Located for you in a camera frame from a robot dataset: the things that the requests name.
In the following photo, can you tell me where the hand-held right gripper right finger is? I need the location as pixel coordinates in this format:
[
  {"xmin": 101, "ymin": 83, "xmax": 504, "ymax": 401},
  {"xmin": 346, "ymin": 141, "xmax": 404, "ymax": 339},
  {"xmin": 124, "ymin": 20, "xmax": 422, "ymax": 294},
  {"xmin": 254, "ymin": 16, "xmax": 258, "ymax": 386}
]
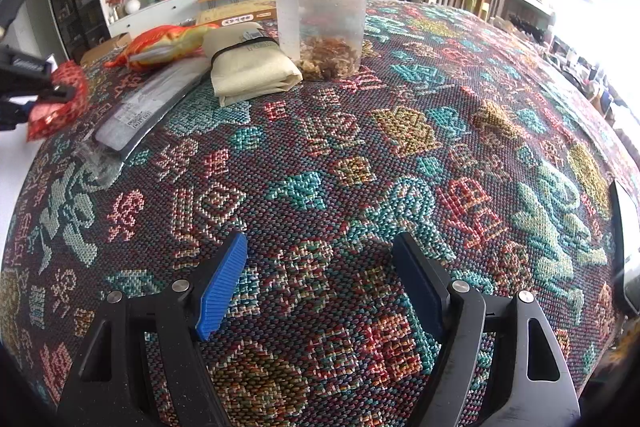
[{"xmin": 391, "ymin": 232, "xmax": 583, "ymax": 427}]

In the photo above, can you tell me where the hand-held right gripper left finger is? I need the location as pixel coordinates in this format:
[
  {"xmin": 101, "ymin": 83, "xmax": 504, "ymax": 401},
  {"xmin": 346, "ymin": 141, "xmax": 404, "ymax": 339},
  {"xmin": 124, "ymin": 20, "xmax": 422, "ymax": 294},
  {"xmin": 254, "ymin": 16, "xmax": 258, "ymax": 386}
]
[{"xmin": 57, "ymin": 232, "xmax": 249, "ymax": 427}]

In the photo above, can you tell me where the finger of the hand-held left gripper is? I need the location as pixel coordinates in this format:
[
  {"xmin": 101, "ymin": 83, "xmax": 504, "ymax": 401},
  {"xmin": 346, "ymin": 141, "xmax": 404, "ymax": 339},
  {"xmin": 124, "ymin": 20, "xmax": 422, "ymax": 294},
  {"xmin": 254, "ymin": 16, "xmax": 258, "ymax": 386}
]
[
  {"xmin": 0, "ymin": 79, "xmax": 76, "ymax": 104},
  {"xmin": 0, "ymin": 103, "xmax": 37, "ymax": 130}
]

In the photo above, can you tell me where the red patterned pouch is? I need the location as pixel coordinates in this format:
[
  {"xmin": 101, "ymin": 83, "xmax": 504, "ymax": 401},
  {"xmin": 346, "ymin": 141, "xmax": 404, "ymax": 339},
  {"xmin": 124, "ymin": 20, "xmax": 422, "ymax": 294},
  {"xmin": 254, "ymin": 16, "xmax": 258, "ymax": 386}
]
[{"xmin": 27, "ymin": 61, "xmax": 88, "ymax": 142}]

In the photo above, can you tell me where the brown cardboard box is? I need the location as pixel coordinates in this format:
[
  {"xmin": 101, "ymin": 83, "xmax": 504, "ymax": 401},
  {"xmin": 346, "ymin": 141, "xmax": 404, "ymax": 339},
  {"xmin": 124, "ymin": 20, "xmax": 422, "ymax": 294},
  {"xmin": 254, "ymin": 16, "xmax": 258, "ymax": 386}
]
[{"xmin": 80, "ymin": 32, "xmax": 133, "ymax": 65}]

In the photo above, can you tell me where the grey plastic package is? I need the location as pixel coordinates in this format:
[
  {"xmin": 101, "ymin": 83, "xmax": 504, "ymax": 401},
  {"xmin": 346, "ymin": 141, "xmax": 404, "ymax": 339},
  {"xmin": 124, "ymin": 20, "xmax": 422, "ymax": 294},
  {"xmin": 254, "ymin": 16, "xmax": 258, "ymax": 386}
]
[{"xmin": 75, "ymin": 57, "xmax": 211, "ymax": 188}]

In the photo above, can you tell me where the orange snack bag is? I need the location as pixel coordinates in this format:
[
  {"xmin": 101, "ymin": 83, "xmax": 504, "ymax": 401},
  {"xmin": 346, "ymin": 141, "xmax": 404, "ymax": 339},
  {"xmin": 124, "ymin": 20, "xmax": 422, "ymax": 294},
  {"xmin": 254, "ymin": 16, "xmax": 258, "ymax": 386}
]
[{"xmin": 105, "ymin": 23, "xmax": 221, "ymax": 72}]

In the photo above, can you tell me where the colourful patterned woven cloth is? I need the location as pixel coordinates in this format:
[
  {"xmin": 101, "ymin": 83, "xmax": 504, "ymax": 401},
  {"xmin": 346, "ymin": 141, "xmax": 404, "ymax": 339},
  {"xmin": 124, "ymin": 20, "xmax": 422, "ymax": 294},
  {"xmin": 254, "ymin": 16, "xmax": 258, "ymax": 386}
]
[{"xmin": 0, "ymin": 0, "xmax": 631, "ymax": 427}]

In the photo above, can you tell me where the white television cabinet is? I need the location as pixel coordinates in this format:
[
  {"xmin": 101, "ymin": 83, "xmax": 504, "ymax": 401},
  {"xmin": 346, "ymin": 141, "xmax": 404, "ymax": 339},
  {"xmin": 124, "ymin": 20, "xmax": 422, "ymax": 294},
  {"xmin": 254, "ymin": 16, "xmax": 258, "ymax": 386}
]
[{"xmin": 107, "ymin": 0, "xmax": 276, "ymax": 40}]

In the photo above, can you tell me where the yellow flat box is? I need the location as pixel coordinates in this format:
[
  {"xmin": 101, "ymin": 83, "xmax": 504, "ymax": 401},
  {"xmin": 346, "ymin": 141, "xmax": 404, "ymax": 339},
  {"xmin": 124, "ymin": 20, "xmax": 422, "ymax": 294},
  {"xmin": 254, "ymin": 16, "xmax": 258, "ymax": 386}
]
[{"xmin": 195, "ymin": 0, "xmax": 278, "ymax": 28}]

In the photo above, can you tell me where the beige folded cloth pack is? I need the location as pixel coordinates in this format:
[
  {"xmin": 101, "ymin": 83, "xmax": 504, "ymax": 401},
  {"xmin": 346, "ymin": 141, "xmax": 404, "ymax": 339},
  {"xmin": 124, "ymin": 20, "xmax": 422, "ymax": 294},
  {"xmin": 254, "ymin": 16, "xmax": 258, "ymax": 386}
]
[{"xmin": 202, "ymin": 22, "xmax": 304, "ymax": 108}]

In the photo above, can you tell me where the clear jar with black lid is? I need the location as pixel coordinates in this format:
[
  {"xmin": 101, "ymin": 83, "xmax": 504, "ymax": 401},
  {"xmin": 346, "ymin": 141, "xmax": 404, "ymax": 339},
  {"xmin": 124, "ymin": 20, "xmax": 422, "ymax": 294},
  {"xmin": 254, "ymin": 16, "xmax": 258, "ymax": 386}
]
[{"xmin": 272, "ymin": 0, "xmax": 371, "ymax": 80}]

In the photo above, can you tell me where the wooden side table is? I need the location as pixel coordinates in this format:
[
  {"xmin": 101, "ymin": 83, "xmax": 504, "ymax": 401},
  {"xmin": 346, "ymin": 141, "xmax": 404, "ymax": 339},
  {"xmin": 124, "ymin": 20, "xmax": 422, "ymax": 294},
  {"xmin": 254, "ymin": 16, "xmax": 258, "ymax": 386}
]
[{"xmin": 480, "ymin": 0, "xmax": 556, "ymax": 32}]

